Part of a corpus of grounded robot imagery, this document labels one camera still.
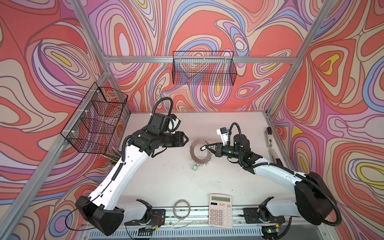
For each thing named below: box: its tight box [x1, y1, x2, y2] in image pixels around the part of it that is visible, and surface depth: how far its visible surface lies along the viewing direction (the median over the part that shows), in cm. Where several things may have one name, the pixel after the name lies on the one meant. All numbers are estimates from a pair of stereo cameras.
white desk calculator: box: [208, 194, 233, 229], surface depth 75 cm
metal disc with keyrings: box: [189, 138, 213, 166], surface depth 82 cm
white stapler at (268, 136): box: [264, 127, 273, 148], surface depth 103 cm
